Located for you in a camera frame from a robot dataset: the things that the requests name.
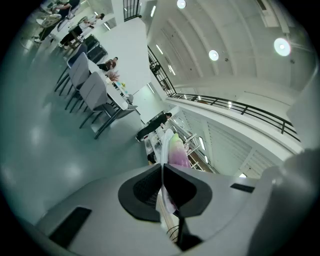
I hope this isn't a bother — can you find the black equipment cart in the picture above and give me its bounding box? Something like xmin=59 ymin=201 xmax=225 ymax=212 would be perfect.
xmin=87 ymin=44 xmax=108 ymax=63
xmin=83 ymin=34 xmax=100 ymax=50

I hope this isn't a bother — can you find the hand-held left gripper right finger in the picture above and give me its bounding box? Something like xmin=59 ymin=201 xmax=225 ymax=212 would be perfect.
xmin=163 ymin=163 xmax=262 ymax=251

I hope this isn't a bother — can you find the black metal railing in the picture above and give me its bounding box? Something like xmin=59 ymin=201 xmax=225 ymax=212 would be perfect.
xmin=147 ymin=44 xmax=302 ymax=143
xmin=123 ymin=0 xmax=141 ymax=23

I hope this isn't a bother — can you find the white display counter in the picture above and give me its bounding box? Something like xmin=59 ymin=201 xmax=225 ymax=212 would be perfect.
xmin=143 ymin=117 xmax=176 ymax=166

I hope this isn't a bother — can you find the blue chair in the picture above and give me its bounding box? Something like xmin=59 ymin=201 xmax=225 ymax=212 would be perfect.
xmin=66 ymin=43 xmax=89 ymax=69
xmin=64 ymin=71 xmax=109 ymax=130
xmin=54 ymin=52 xmax=91 ymax=97
xmin=93 ymin=102 xmax=140 ymax=141

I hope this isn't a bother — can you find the grey marble dining table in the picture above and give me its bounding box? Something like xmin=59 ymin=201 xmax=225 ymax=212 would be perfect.
xmin=86 ymin=58 xmax=130 ymax=112

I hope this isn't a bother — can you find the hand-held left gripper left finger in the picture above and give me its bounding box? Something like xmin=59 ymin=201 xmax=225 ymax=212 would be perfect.
xmin=34 ymin=163 xmax=187 ymax=256

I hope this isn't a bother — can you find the dried red plant cream pot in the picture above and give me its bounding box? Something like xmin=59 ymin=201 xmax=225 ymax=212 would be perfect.
xmin=106 ymin=69 xmax=121 ymax=82

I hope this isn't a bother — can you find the purple eggplant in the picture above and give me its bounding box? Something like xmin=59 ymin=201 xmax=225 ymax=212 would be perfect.
xmin=163 ymin=133 xmax=191 ymax=215

